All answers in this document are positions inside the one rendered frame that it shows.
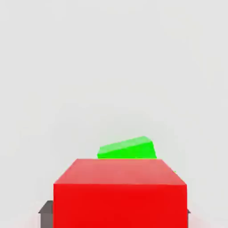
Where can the small red cube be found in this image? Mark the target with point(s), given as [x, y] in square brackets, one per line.
[120, 201]

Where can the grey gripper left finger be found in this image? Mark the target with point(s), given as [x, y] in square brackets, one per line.
[46, 215]

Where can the small green cube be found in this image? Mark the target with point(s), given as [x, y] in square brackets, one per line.
[131, 149]

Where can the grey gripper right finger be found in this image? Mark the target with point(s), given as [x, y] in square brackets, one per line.
[188, 220]

